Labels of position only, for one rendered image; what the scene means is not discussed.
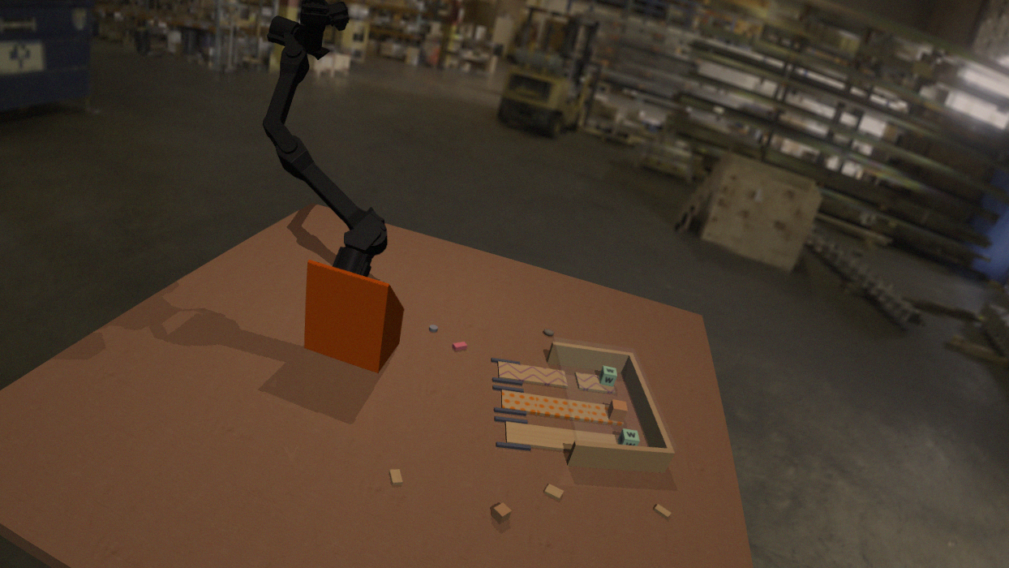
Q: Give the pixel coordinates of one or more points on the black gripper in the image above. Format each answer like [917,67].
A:
[312,17]

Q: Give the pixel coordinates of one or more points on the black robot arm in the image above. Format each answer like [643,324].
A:
[368,233]

